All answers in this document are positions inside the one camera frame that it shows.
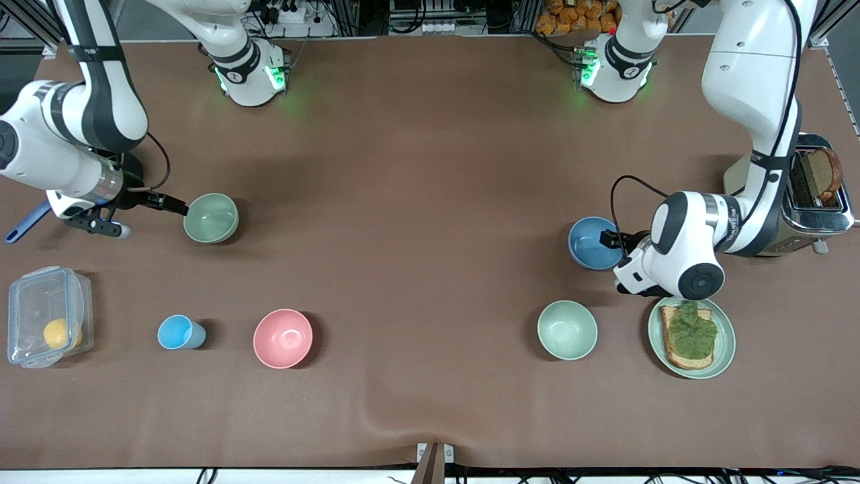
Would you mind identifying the blue bowl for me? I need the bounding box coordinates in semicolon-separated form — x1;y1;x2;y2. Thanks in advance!
568;216;626;271

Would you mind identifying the pale green bowl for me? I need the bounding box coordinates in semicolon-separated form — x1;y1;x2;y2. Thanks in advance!
537;300;599;361
183;193;240;244

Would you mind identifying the pink bowl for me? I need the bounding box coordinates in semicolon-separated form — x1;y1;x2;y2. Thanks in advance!
253;309;314;370

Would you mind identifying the green lettuce leaf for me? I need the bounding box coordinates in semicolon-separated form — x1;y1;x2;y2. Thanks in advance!
666;300;718;360

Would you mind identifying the toast slice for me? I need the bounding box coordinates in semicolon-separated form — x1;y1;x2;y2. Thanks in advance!
658;306;714;370

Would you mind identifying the blue plastic cup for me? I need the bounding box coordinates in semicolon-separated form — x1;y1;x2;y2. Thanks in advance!
157;315;207;350

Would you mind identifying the pale green plate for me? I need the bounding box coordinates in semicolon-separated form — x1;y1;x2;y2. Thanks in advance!
648;296;736;380

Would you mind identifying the clear plastic lidded container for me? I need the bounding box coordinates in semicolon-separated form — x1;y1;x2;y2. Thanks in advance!
7;266;94;369

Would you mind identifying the yellow lemon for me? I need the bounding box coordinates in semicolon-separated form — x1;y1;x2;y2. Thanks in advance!
43;318;83;350

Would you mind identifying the cream and chrome toaster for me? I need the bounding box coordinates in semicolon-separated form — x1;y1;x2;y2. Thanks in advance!
724;132;855;257

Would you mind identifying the brown bread slice in toaster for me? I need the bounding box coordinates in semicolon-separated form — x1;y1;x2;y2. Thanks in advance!
803;148;843;202

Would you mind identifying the bag of orange buns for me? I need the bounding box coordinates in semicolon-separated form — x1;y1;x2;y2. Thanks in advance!
535;0;620;36

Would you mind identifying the white power strip with plugs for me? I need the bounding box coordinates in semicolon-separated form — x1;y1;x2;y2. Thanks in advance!
259;0;316;25

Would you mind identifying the brown table cover mat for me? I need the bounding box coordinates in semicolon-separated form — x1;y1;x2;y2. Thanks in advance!
0;35;860;469

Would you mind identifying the black pot with blue handle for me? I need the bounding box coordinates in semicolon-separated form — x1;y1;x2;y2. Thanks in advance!
5;149;144;244

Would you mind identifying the aluminium frame rail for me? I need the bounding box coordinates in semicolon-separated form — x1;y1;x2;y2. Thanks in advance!
0;0;61;54
806;0;860;49

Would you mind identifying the metal bracket with wooden post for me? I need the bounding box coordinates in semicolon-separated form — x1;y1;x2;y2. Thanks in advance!
411;442;454;484

